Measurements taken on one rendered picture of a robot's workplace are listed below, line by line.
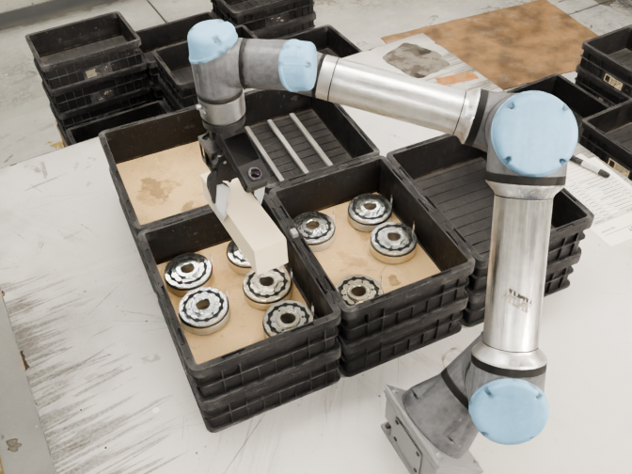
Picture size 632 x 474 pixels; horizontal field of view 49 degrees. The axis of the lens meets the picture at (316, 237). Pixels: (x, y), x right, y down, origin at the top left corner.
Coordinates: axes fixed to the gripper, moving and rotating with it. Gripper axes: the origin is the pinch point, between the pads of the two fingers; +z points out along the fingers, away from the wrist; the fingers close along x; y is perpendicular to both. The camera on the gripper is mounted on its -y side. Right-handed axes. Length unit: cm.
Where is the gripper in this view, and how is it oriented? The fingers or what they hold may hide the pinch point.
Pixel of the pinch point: (241, 211)
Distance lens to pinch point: 127.0
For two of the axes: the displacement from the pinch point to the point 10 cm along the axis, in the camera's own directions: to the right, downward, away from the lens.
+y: -4.9, -6.0, 6.3
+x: -8.7, 3.6, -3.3
